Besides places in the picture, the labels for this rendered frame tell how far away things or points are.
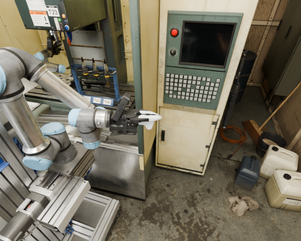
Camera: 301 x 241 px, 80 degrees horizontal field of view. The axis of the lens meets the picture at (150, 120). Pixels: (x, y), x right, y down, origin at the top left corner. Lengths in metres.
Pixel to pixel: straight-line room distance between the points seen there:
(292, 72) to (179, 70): 1.98
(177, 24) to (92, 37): 1.29
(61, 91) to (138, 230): 1.52
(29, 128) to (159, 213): 1.54
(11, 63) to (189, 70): 1.06
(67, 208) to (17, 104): 0.58
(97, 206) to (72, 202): 0.81
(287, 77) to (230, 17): 1.94
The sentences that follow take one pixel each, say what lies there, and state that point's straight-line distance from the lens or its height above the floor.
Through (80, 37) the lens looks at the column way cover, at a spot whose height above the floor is 1.34.
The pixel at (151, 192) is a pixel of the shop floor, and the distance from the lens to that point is 2.16.
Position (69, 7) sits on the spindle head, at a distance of 1.73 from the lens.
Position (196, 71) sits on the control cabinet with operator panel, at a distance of 1.40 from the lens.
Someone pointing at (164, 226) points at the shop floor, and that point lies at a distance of 2.01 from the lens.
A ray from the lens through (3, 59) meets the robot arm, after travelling 0.80.
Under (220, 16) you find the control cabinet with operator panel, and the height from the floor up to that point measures 1.70.
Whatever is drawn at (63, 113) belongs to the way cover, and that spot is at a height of 0.76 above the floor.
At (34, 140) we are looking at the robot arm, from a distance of 0.92.
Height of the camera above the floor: 1.88
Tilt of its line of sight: 38 degrees down
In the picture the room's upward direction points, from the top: straight up
